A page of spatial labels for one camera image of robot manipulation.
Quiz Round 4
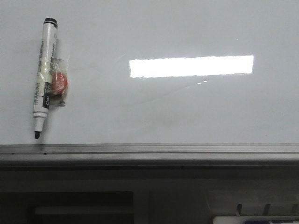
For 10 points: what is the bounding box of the white whiteboard marker pen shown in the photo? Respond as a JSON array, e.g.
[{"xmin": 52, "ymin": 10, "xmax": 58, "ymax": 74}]
[{"xmin": 33, "ymin": 17, "xmax": 58, "ymax": 140}]

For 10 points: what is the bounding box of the white whiteboard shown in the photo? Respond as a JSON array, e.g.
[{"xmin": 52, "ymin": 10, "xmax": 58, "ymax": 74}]
[{"xmin": 0, "ymin": 0, "xmax": 299, "ymax": 144}]

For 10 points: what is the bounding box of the white tray with markers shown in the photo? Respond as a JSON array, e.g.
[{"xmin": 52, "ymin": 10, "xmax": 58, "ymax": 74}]
[{"xmin": 212, "ymin": 215, "xmax": 299, "ymax": 224}]

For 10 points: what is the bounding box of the grey table frame structure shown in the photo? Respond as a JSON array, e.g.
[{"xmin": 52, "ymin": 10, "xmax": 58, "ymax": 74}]
[{"xmin": 0, "ymin": 166, "xmax": 299, "ymax": 224}]

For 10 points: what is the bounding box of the aluminium whiteboard frame rail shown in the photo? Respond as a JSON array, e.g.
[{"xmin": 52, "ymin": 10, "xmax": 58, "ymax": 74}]
[{"xmin": 0, "ymin": 143, "xmax": 299, "ymax": 169}]

